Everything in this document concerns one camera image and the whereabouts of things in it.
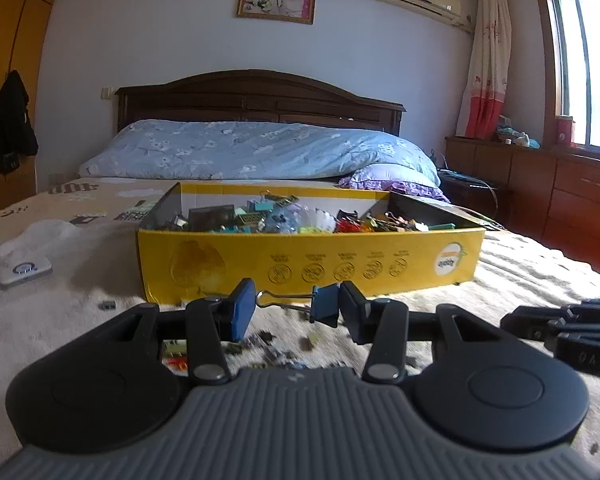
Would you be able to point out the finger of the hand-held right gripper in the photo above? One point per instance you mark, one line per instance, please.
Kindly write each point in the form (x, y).
(555, 322)
(590, 355)

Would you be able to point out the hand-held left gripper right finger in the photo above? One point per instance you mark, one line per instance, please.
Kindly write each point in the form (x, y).
(352, 312)

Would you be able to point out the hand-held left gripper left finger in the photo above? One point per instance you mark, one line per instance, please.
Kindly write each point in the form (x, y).
(244, 310)

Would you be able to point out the blue binder clip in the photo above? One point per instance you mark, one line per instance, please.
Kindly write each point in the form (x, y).
(325, 305)

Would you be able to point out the pile of toy bricks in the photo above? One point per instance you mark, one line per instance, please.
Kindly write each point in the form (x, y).
(280, 352)

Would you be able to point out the yellow cardboard box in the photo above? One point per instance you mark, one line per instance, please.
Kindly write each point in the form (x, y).
(310, 265)

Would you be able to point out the heap of clips and toys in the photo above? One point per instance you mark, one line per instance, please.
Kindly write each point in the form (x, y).
(280, 220)

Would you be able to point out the long wooden cabinet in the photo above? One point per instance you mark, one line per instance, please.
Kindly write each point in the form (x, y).
(565, 195)

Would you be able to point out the purple pillow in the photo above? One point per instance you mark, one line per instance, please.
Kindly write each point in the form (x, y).
(395, 180)

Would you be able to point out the dark nightstand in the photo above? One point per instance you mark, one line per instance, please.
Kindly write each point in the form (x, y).
(475, 195)

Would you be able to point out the blue floral quilt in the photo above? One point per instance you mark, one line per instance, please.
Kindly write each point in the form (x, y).
(240, 152)

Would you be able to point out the cream fluffy blanket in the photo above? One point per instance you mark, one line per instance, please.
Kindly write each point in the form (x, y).
(70, 260)

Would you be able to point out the beige printed bed sheet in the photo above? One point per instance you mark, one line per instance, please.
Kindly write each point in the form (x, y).
(95, 200)

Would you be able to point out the clutter on cabinet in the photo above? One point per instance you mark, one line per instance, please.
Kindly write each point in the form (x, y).
(515, 135)

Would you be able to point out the red canister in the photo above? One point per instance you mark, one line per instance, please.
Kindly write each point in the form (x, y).
(565, 131)

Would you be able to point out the dark wooden headboard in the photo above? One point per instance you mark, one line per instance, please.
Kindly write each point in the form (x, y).
(260, 95)

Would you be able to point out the small white device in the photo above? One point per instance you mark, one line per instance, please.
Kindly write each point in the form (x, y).
(25, 272)

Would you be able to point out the patterned curtain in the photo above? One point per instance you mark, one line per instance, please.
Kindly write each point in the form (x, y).
(485, 70)

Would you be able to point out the window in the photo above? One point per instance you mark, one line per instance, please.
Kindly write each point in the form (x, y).
(587, 55)

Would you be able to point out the black jacket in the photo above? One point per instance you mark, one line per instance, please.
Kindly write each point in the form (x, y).
(12, 125)

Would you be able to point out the wooden wardrobe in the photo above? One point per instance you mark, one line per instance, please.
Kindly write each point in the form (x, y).
(10, 25)

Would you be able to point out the wall switch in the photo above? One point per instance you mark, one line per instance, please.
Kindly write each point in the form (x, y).
(108, 93)

